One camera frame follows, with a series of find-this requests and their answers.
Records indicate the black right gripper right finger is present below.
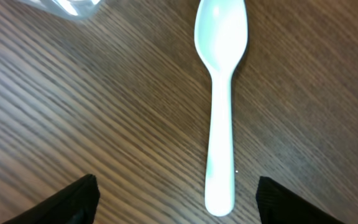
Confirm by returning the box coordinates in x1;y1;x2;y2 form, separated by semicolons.
255;176;343;224

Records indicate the thick white plastic spoon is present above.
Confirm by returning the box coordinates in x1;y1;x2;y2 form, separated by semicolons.
194;0;248;217

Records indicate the right clear plastic container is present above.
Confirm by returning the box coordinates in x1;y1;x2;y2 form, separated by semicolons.
18;0;104;20

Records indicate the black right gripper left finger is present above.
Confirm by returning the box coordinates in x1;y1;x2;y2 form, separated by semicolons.
4;174;100;224

